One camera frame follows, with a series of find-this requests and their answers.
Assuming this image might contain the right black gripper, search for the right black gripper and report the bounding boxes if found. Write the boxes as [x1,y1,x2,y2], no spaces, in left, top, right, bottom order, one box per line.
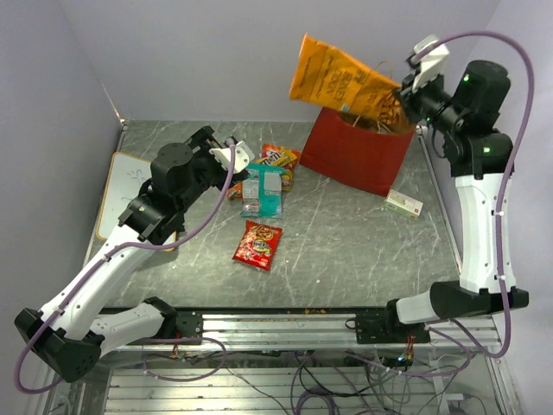
[393,65,466,136]

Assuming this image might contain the orange snack packet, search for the orange snack packet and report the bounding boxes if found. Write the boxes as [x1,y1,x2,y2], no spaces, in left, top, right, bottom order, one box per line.
[226,182,243,201]

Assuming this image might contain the teal Fox's candy bag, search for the teal Fox's candy bag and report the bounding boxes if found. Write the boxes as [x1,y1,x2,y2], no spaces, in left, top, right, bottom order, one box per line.
[240,163,284,219]

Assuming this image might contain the brown snack pouch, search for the brown snack pouch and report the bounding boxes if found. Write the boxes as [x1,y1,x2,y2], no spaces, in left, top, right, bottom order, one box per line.
[338,112,391,134]

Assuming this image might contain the red paper bag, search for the red paper bag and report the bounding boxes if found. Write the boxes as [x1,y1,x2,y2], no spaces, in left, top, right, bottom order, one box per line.
[301,105,414,196]

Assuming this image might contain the orange Kettle chips bag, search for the orange Kettle chips bag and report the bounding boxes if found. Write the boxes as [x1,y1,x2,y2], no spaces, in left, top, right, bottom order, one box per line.
[289,35,413,133]

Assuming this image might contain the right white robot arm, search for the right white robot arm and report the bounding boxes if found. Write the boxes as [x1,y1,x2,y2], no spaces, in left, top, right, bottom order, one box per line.
[380,60,530,342]

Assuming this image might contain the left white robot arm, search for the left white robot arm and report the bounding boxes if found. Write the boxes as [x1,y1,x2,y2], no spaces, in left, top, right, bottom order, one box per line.
[14,125,254,393]

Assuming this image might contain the yellow M&M's bag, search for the yellow M&M's bag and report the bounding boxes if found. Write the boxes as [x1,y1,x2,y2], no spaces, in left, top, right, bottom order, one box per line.
[255,148,301,169]

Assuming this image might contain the orange Fox's candy bag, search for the orange Fox's candy bag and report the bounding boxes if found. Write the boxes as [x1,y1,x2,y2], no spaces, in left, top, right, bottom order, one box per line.
[262,144,302,192]

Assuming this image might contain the small red snack packet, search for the small red snack packet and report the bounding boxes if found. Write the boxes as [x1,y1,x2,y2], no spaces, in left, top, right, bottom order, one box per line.
[232,220,283,271]

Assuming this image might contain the small white box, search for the small white box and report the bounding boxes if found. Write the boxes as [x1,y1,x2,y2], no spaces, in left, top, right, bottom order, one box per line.
[385,189,423,220]

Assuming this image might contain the small whiteboard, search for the small whiteboard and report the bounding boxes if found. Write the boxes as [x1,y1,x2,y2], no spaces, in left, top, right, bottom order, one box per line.
[95,151,151,240]

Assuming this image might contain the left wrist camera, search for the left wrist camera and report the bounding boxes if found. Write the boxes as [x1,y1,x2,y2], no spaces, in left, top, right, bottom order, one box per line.
[209,138,255,174]

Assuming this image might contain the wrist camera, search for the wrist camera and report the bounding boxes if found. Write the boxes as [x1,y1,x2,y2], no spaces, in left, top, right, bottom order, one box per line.
[409,35,449,93]
[209,138,255,174]

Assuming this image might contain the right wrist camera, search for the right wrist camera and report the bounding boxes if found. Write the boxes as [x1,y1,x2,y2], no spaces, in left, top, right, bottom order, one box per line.
[409,35,449,93]

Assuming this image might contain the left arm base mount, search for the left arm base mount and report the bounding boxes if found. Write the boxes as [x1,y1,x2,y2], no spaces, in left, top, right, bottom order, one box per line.
[144,311,204,345]

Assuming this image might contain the aluminium rail frame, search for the aluminium rail frame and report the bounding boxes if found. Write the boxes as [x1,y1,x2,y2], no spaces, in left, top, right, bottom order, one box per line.
[29,309,522,414]

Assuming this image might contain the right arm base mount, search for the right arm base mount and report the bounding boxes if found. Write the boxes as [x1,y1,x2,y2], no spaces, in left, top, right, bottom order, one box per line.
[345,308,430,345]

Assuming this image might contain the loose cables under table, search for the loose cables under table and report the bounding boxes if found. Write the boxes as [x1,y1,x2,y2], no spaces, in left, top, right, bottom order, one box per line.
[142,330,472,415]

